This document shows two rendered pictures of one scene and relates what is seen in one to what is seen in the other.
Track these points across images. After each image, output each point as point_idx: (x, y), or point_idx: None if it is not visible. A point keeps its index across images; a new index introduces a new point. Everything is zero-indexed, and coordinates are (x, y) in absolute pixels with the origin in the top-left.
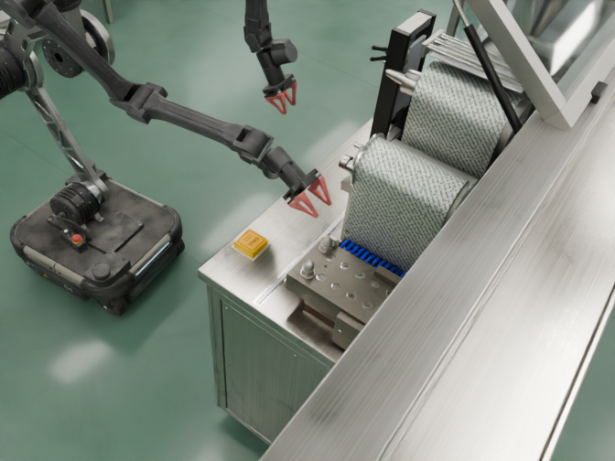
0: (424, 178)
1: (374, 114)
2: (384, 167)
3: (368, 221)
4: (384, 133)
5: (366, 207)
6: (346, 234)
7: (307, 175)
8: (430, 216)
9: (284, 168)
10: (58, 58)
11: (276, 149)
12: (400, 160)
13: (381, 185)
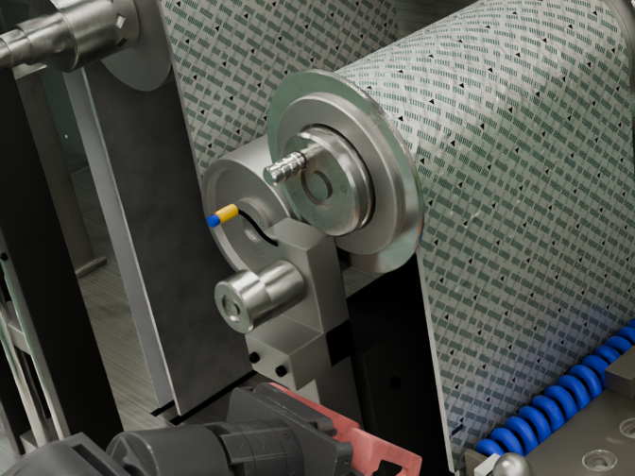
0: (517, 23)
1: (11, 251)
2: (448, 88)
3: (493, 312)
4: (71, 273)
5: (473, 267)
6: (458, 445)
7: (273, 406)
8: (604, 86)
9: (235, 455)
10: None
11: (149, 436)
12: (436, 47)
13: (482, 139)
